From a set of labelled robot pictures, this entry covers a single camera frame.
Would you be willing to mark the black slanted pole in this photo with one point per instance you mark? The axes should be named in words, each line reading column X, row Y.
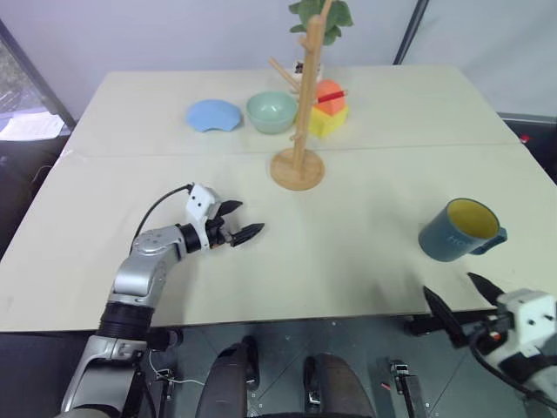
column 409, row 32

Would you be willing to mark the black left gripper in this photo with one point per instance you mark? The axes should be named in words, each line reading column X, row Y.
column 217, row 233

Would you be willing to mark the black equipment box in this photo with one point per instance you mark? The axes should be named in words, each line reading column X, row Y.
column 537, row 148

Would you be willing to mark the black table clamp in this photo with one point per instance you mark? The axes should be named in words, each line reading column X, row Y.
column 165, row 339

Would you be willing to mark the black metal stand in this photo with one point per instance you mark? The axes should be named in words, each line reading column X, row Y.
column 411, row 392

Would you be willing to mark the black window frame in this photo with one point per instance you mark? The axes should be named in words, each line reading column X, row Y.
column 43, row 78

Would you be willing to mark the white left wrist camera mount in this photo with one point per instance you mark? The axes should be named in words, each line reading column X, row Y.
column 202, row 202

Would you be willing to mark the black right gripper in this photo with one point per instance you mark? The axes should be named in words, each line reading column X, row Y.
column 487, row 333

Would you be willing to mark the blue mug yellow inside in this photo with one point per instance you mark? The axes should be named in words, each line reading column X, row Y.
column 444, row 239

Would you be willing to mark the blue plate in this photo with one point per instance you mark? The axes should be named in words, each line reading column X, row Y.
column 213, row 115

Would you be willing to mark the small red button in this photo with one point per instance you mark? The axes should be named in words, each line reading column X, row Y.
column 526, row 139

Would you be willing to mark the orange block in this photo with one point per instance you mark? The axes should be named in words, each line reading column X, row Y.
column 336, row 107

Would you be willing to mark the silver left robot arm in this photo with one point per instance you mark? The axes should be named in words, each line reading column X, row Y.
column 139, row 270

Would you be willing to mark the potted green plant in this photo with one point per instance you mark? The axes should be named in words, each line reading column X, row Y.
column 339, row 17

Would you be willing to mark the white paper stack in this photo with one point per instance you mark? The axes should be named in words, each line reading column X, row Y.
column 30, row 126

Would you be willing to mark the pale green bowl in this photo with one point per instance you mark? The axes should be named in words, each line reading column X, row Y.
column 270, row 113

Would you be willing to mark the black table bracket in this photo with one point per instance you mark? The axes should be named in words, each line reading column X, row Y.
column 420, row 326

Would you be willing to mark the dark rounded shape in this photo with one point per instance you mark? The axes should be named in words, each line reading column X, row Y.
column 339, row 387
column 226, row 383

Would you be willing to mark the wooden mug tree stand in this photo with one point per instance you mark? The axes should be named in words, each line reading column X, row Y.
column 304, row 109

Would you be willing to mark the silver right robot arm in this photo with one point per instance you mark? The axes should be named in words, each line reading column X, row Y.
column 535, row 370

